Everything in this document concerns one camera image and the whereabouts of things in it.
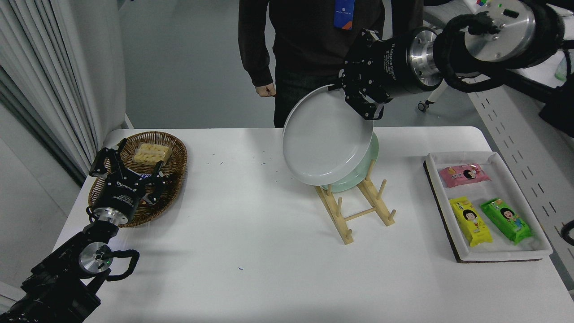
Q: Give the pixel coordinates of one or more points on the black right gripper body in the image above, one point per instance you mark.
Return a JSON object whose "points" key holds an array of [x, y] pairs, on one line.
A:
{"points": [[390, 67]]}

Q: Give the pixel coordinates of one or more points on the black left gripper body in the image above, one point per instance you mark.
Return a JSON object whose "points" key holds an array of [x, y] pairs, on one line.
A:
{"points": [[119, 193]]}

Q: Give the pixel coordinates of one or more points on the grey plate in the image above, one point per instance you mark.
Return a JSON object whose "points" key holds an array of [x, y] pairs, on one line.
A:
{"points": [[323, 139]]}

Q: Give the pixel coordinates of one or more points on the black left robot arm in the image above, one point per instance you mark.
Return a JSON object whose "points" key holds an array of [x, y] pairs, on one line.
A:
{"points": [[54, 287]]}

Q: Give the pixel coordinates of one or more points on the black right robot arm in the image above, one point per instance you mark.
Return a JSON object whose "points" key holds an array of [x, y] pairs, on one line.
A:
{"points": [[497, 36]]}

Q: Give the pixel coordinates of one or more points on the mint green plate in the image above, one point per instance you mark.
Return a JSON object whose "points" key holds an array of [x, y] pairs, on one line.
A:
{"points": [[358, 177]]}

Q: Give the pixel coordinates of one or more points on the wooden plate rack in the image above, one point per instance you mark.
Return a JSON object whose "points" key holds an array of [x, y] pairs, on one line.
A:
{"points": [[347, 237]]}

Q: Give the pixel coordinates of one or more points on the person's right hand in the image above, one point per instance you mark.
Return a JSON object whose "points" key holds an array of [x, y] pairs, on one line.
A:
{"points": [[266, 90]]}

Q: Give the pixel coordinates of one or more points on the dark snack packet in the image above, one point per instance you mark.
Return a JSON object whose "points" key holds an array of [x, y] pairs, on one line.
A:
{"points": [[142, 172]]}

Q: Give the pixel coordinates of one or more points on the clear pack of yellow biscuits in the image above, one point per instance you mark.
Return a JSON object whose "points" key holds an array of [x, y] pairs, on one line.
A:
{"points": [[151, 153]]}

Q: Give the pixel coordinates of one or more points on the brown wicker basket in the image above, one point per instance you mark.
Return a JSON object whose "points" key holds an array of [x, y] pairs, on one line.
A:
{"points": [[175, 157]]}

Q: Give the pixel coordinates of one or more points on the blue badge card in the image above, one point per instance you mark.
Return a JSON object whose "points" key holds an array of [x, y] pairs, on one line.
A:
{"points": [[344, 13]]}

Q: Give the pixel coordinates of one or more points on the person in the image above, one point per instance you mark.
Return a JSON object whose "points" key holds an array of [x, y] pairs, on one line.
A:
{"points": [[305, 36]]}

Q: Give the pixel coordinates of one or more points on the pale curtain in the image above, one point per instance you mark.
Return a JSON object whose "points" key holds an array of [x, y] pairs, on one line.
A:
{"points": [[49, 67]]}

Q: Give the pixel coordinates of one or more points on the pink snack packet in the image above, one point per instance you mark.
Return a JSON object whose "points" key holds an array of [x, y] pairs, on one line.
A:
{"points": [[462, 176]]}

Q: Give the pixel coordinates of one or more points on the white desk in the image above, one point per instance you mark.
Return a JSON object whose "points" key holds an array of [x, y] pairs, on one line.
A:
{"points": [[515, 134]]}

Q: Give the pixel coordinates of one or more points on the yellow snack packet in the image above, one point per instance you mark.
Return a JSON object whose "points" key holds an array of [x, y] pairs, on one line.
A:
{"points": [[471, 222]]}

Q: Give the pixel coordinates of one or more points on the green snack packet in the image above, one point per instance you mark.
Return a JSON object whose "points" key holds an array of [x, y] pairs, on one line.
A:
{"points": [[506, 220]]}

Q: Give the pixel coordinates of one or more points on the white tray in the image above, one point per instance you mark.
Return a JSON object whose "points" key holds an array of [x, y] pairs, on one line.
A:
{"points": [[493, 253]]}

